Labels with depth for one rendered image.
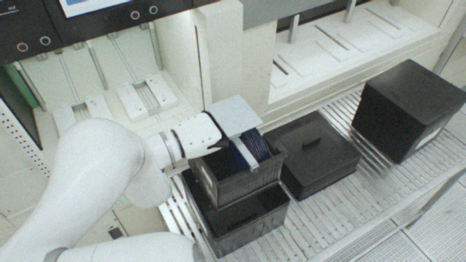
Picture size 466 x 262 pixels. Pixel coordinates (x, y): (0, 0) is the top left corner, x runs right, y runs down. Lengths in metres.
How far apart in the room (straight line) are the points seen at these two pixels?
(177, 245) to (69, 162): 0.14
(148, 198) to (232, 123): 0.28
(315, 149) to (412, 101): 0.40
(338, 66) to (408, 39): 0.49
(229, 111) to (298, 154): 0.51
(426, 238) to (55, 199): 2.15
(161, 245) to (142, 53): 1.49
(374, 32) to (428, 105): 0.72
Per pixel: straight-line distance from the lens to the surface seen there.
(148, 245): 0.35
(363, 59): 1.78
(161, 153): 0.76
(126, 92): 1.51
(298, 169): 1.24
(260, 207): 1.24
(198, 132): 0.79
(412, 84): 1.48
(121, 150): 0.40
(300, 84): 1.55
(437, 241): 2.34
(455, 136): 1.75
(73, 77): 1.73
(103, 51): 1.85
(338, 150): 1.33
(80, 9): 0.88
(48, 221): 0.37
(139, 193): 0.66
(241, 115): 0.82
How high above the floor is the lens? 1.87
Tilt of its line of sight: 50 degrees down
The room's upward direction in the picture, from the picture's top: straight up
